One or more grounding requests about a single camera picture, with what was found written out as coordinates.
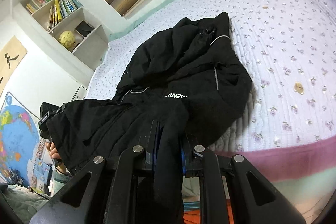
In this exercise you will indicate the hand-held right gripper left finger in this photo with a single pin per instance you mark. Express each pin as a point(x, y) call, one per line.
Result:
point(153, 150)

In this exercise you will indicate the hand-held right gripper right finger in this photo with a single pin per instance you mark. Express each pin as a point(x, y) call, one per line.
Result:
point(183, 161)

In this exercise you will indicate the black hooded jacket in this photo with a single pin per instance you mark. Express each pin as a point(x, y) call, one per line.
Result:
point(170, 69)

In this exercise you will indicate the person's left forearm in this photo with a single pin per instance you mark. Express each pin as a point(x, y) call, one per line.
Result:
point(61, 182)

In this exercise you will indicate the person's left hand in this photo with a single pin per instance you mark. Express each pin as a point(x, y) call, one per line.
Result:
point(53, 153)

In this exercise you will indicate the blue world map poster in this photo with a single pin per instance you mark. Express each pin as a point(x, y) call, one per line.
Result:
point(18, 134)

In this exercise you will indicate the orange object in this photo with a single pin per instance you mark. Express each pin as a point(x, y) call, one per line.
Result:
point(193, 217)

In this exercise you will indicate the yellow globe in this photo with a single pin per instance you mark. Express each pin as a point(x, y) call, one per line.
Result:
point(67, 40)

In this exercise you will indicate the pale green quilted cloth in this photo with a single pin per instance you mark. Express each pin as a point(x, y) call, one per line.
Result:
point(18, 200)

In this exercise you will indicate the black box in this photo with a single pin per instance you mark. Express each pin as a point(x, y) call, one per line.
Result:
point(84, 27)

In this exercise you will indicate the row of tall thin books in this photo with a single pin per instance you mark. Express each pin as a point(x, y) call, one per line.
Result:
point(64, 8)

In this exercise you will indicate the teal bed sheet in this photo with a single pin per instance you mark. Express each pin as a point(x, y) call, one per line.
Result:
point(170, 1)

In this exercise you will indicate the bed with dotted white sheet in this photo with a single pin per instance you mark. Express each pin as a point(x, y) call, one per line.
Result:
point(283, 43)

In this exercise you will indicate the calligraphy wall scroll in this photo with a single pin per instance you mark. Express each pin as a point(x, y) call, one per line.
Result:
point(10, 61)

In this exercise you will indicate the white wall bookshelf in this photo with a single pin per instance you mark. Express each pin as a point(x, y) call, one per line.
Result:
point(26, 19)

